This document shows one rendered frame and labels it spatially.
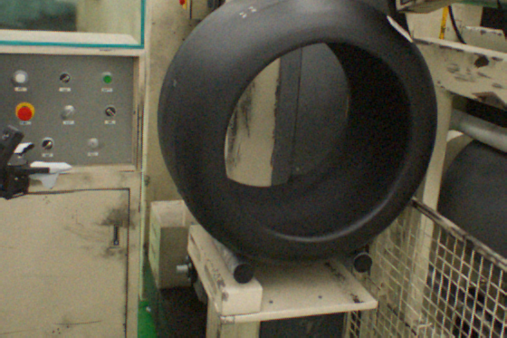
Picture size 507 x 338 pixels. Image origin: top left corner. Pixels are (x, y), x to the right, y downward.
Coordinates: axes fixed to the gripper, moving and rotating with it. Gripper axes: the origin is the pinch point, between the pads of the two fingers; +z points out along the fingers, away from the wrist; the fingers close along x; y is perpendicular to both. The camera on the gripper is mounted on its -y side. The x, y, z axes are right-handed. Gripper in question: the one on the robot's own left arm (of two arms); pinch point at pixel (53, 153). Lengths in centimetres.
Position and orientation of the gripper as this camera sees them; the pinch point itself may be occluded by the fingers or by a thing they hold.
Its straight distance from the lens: 156.9
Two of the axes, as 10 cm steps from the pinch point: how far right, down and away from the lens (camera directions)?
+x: 7.7, 3.3, -5.4
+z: 6.1, -1.5, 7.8
